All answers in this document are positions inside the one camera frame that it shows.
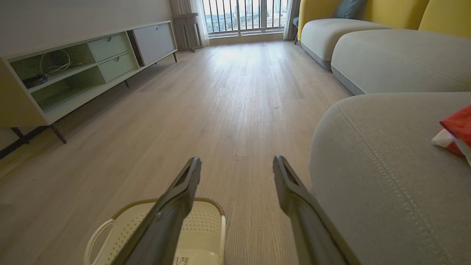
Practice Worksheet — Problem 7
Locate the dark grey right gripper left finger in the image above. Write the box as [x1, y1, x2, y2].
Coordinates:
[111, 157, 202, 265]

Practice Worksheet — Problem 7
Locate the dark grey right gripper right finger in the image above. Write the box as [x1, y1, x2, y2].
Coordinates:
[272, 155, 362, 265]

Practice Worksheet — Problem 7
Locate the red garment with white trim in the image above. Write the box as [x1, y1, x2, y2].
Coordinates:
[431, 105, 471, 168]

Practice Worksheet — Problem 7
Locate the white plastic laundry basket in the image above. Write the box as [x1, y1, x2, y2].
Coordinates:
[84, 198, 226, 265]

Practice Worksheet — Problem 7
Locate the grey sofa seat module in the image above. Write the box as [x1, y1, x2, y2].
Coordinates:
[301, 18, 390, 70]
[308, 92, 471, 265]
[330, 29, 471, 95]

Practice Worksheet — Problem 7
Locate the pale green cabinet drawer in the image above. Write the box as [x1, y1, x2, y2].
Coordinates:
[99, 52, 137, 83]
[88, 33, 128, 62]

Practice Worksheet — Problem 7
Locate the grey cabinet door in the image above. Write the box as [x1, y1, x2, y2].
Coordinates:
[132, 23, 176, 66]

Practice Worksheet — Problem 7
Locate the white low media cabinet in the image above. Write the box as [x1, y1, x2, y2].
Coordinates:
[0, 20, 178, 160]

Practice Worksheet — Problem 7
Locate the black device on shelf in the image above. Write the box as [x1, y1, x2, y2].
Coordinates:
[22, 75, 48, 89]

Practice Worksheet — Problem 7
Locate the grey window curtain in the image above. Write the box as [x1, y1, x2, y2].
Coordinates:
[169, 0, 210, 50]
[283, 0, 301, 40]

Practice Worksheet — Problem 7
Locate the balcony window railing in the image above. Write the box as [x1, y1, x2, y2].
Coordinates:
[202, 0, 289, 35]

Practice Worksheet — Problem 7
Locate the teal cushion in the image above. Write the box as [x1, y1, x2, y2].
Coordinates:
[333, 0, 366, 20]

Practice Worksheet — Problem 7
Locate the yellow sofa backrest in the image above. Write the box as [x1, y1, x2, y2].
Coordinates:
[418, 0, 471, 38]
[297, 0, 430, 40]

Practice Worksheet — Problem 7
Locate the white coiled cable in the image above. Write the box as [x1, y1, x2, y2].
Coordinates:
[40, 49, 85, 75]

